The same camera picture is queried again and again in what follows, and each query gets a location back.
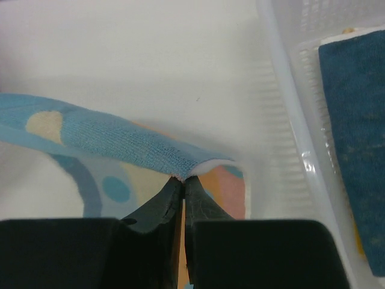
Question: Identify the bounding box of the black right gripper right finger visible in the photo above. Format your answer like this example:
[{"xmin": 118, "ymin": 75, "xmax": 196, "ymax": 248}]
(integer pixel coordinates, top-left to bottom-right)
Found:
[{"xmin": 185, "ymin": 177, "xmax": 350, "ymax": 288}]

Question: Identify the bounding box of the yellow tiger towel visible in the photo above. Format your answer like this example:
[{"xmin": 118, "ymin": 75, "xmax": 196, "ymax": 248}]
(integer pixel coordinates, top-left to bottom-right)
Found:
[{"xmin": 318, "ymin": 30, "xmax": 384, "ymax": 278}]

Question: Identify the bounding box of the light blue polka dot towel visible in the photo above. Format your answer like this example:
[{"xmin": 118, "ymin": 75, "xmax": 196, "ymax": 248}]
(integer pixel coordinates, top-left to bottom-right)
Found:
[{"xmin": 1, "ymin": 93, "xmax": 249, "ymax": 219}]

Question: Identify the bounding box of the white empty plastic basket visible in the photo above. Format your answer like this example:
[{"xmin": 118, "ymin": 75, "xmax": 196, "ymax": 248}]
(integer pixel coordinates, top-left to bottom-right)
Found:
[{"xmin": 257, "ymin": 1, "xmax": 384, "ymax": 288}]

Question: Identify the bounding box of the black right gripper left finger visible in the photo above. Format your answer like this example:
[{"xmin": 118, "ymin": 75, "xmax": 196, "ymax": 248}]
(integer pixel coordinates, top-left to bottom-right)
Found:
[{"xmin": 1, "ymin": 178, "xmax": 183, "ymax": 288}]

